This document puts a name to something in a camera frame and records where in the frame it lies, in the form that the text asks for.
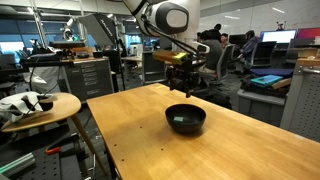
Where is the yellow green wrist camera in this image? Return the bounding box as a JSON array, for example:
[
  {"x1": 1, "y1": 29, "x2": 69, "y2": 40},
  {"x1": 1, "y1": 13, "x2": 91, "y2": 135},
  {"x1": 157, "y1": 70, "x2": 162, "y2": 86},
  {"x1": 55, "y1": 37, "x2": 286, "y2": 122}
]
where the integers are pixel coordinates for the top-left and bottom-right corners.
[{"x1": 152, "y1": 49, "x2": 189, "y2": 66}]

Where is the aluminium extrusion bar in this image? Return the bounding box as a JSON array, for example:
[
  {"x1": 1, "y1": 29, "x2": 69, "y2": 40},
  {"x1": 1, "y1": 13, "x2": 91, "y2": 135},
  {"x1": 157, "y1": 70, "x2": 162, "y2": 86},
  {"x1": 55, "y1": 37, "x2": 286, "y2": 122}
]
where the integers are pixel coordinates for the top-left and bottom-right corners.
[{"x1": 0, "y1": 152, "x2": 36, "y2": 178}]

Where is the standing person in black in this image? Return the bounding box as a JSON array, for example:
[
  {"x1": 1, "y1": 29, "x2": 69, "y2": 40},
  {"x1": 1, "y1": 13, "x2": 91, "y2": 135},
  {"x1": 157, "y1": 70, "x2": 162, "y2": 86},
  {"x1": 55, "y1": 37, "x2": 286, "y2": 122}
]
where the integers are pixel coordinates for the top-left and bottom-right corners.
[{"x1": 212, "y1": 23, "x2": 223, "y2": 34}]

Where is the wooden plank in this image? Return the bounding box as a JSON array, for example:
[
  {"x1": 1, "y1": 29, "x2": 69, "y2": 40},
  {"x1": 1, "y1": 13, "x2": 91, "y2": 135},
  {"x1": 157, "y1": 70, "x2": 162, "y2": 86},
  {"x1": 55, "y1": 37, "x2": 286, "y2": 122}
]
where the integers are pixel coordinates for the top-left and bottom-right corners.
[{"x1": 270, "y1": 77, "x2": 293, "y2": 90}]

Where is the white crumpled cloth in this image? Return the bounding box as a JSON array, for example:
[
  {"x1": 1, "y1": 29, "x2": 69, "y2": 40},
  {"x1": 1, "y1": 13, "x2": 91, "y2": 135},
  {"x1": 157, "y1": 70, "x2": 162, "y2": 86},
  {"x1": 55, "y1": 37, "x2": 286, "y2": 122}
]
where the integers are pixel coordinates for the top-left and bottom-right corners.
[{"x1": 0, "y1": 91, "x2": 58, "y2": 123}]

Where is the grey perforated metal cabinet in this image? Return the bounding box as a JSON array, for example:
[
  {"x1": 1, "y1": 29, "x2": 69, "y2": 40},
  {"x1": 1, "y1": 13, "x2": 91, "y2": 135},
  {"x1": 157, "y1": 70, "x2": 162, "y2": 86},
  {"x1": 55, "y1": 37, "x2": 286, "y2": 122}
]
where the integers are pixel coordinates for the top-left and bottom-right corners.
[{"x1": 279, "y1": 58, "x2": 320, "y2": 143}]

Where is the dark computer monitor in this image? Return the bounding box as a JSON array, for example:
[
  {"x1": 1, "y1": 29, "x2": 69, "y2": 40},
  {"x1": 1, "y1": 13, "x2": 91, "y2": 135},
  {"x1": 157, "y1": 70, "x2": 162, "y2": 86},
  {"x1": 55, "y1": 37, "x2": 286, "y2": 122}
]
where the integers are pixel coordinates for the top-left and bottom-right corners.
[{"x1": 228, "y1": 33, "x2": 248, "y2": 46}]

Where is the black bowl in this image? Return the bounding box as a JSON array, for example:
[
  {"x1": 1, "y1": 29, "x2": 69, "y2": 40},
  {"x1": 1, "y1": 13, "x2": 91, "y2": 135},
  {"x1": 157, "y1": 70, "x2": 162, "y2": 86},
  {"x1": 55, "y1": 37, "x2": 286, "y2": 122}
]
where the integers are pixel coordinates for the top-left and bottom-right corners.
[{"x1": 165, "y1": 103, "x2": 208, "y2": 135}]

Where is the seated person in grey shirt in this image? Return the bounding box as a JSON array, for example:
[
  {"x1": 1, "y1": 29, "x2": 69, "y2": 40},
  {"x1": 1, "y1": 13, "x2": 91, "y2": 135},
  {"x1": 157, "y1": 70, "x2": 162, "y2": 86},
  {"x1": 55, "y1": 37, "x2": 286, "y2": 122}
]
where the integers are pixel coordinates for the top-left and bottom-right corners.
[{"x1": 199, "y1": 30, "x2": 224, "y2": 74}]

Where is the blue folded mat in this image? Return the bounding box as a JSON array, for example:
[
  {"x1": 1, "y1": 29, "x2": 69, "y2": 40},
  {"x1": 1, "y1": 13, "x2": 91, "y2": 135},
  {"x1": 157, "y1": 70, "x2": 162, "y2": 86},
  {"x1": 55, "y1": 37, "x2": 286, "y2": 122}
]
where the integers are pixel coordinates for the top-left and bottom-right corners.
[{"x1": 249, "y1": 68, "x2": 295, "y2": 80}]

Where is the person in dark hood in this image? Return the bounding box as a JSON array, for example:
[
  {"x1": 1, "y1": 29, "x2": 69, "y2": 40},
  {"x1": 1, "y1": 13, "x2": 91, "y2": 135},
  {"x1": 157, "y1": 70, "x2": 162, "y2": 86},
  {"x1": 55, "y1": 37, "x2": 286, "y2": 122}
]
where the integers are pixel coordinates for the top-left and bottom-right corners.
[{"x1": 239, "y1": 30, "x2": 261, "y2": 60}]

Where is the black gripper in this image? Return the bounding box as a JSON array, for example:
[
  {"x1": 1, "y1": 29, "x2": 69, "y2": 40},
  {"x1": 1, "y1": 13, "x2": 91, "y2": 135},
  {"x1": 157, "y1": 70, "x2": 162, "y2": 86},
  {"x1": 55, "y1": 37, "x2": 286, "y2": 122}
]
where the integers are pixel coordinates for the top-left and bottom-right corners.
[{"x1": 165, "y1": 57, "x2": 206, "y2": 99}]

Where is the grey storage bin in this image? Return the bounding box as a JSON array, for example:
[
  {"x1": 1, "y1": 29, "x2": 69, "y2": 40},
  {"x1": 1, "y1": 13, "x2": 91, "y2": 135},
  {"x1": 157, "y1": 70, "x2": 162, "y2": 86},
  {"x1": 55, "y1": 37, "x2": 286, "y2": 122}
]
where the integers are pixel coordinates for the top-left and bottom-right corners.
[{"x1": 236, "y1": 88, "x2": 287, "y2": 128}]

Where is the black bag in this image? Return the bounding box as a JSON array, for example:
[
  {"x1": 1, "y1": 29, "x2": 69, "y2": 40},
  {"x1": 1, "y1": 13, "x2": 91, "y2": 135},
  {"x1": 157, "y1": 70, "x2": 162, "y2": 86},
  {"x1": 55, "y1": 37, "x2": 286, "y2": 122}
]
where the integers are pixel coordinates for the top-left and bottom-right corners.
[{"x1": 191, "y1": 84, "x2": 233, "y2": 110}]

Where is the seated person facing camera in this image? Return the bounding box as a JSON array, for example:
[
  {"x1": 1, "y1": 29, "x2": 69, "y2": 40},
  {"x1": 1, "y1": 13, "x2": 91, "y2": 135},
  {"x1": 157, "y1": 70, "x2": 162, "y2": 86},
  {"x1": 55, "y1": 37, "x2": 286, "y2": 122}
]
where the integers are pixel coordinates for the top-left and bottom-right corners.
[{"x1": 219, "y1": 33, "x2": 230, "y2": 48}]

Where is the red screen monitor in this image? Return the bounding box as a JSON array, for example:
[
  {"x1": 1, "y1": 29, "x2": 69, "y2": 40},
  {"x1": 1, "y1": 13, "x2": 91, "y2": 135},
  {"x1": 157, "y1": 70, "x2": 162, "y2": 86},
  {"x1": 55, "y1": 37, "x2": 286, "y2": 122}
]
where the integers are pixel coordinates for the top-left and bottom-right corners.
[{"x1": 296, "y1": 27, "x2": 320, "y2": 40}]

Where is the round wooden side table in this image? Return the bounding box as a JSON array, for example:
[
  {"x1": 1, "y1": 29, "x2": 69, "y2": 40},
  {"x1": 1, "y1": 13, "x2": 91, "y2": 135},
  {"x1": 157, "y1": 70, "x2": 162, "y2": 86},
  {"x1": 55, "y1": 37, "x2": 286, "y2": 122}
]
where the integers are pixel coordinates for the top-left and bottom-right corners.
[{"x1": 0, "y1": 92, "x2": 111, "y2": 178}]

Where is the teal flat box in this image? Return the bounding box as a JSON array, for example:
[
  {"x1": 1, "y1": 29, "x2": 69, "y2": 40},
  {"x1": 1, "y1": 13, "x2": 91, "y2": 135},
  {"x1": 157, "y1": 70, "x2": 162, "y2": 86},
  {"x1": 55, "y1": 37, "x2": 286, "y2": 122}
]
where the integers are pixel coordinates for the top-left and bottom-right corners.
[{"x1": 250, "y1": 74, "x2": 284, "y2": 88}]

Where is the small black round object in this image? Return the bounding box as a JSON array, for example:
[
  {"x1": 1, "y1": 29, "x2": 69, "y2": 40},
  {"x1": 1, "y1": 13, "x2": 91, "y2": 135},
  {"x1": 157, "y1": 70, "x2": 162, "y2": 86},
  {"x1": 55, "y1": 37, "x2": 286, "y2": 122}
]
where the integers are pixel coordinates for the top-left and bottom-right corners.
[{"x1": 36, "y1": 94, "x2": 55, "y2": 112}]

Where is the bright white computer monitor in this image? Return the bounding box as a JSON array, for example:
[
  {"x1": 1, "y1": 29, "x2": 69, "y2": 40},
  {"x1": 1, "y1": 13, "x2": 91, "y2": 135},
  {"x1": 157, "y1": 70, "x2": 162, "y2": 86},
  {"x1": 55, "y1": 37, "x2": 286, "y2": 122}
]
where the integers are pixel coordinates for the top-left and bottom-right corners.
[{"x1": 259, "y1": 29, "x2": 298, "y2": 45}]

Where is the black softbox studio light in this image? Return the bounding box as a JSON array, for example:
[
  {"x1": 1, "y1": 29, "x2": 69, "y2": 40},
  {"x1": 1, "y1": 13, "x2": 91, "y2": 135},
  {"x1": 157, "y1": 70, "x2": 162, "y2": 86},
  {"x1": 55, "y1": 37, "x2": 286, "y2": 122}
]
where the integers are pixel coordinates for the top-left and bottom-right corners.
[{"x1": 78, "y1": 13, "x2": 118, "y2": 48}]

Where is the orange handled tool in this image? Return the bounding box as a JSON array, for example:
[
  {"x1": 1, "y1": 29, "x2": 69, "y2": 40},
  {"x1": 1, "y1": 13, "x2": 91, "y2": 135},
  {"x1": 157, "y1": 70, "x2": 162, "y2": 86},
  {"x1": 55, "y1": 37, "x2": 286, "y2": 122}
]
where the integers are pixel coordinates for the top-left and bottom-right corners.
[{"x1": 44, "y1": 145, "x2": 63, "y2": 156}]

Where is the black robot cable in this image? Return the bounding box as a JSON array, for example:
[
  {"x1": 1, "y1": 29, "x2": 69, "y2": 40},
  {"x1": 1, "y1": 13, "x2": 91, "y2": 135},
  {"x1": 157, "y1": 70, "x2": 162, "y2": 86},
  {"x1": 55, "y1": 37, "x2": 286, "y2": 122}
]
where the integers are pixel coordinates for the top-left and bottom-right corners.
[{"x1": 141, "y1": 14, "x2": 202, "y2": 56}]

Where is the grey office chair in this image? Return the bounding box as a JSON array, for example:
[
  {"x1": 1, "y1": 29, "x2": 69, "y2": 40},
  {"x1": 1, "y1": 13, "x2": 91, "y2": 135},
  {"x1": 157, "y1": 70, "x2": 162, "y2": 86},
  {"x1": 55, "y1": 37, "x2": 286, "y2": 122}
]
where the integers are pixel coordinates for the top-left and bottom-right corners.
[{"x1": 201, "y1": 43, "x2": 236, "y2": 88}]

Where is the black mesh office chair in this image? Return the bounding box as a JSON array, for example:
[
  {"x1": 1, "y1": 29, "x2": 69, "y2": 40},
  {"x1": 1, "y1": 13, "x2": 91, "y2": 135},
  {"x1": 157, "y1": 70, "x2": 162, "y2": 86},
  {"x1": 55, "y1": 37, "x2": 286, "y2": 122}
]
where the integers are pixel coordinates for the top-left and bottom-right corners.
[{"x1": 249, "y1": 40, "x2": 278, "y2": 69}]

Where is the black perforated board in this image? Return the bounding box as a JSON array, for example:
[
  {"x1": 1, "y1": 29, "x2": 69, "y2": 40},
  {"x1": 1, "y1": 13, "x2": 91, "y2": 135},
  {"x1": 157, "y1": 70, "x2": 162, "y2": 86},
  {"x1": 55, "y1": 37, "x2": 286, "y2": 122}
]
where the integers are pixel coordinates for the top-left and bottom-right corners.
[{"x1": 0, "y1": 146, "x2": 84, "y2": 180}]

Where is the grey metal drawer cabinet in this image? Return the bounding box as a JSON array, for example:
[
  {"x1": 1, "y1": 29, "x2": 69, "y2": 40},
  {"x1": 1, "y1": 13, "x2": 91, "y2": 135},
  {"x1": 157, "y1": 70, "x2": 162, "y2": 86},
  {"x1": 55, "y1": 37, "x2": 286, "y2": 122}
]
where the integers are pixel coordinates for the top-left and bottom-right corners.
[{"x1": 63, "y1": 58, "x2": 115, "y2": 103}]

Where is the black square chair back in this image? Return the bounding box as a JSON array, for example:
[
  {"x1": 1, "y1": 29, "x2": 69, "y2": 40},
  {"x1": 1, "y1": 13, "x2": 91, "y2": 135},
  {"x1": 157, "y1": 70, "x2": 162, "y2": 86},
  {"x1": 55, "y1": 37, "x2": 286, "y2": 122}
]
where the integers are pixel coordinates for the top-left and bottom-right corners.
[{"x1": 141, "y1": 50, "x2": 168, "y2": 85}]

